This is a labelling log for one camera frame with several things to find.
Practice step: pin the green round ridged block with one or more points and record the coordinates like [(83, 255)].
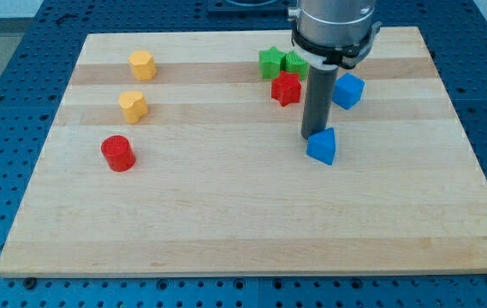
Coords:
[(296, 65)]

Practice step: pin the yellow hexagon block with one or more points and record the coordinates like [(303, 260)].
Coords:
[(142, 65)]

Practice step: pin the blue triangle block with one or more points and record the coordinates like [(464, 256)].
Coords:
[(322, 146)]

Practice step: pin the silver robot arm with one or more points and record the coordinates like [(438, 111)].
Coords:
[(330, 34)]

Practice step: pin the red cylinder block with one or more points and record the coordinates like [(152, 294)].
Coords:
[(118, 153)]

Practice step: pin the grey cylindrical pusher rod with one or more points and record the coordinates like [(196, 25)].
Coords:
[(319, 90)]

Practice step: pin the light wooden board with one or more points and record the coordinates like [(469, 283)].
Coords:
[(222, 185)]

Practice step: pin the green star block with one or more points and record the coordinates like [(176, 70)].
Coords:
[(271, 62)]

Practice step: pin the blue cube block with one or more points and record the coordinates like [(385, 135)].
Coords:
[(348, 91)]

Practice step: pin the red star block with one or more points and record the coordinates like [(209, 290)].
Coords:
[(286, 88)]

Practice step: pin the yellow heart block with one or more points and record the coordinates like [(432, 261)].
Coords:
[(133, 105)]

